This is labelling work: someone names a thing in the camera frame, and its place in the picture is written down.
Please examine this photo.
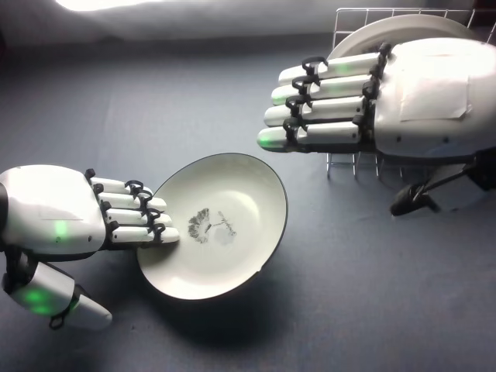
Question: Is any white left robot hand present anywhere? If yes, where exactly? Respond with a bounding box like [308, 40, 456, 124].
[0, 164, 180, 332]

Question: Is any silver wire dish rack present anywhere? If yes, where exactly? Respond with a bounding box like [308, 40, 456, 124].
[327, 6, 496, 180]

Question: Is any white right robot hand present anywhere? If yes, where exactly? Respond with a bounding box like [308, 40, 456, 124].
[256, 37, 496, 217]

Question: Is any white plate with leaf print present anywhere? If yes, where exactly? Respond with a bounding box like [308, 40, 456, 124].
[327, 14, 481, 61]
[136, 153, 290, 301]

